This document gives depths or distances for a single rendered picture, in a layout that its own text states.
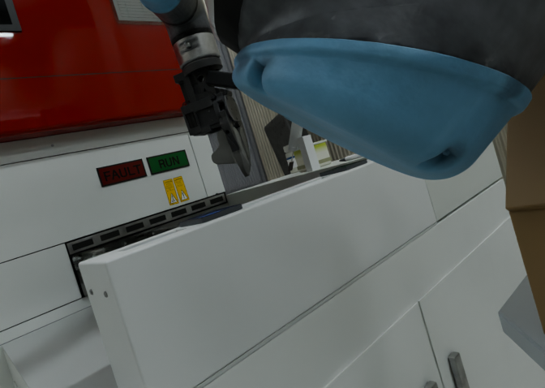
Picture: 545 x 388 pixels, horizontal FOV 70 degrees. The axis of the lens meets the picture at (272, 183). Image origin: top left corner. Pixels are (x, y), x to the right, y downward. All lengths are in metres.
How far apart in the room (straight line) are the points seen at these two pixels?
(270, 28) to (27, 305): 0.89
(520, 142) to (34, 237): 0.90
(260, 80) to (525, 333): 0.28
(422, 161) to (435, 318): 0.57
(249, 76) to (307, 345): 0.38
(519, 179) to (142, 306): 0.32
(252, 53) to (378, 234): 0.47
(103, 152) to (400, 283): 0.75
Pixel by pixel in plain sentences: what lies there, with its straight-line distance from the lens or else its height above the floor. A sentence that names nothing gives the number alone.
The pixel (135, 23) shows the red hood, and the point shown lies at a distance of 1.15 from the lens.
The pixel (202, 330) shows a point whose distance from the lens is 0.41.
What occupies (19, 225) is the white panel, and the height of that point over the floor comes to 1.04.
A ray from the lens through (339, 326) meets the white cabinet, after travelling 0.53.
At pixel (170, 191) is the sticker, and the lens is 1.09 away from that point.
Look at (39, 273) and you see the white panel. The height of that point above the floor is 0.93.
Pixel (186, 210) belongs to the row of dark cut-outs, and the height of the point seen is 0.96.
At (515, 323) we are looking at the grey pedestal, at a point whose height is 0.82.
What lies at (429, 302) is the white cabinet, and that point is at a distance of 0.70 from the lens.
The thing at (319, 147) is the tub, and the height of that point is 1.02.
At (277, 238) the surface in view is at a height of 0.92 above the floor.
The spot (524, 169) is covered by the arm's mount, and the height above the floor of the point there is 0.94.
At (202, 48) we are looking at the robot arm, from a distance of 0.70.
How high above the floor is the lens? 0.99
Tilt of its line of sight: 2 degrees down
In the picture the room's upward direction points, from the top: 17 degrees counter-clockwise
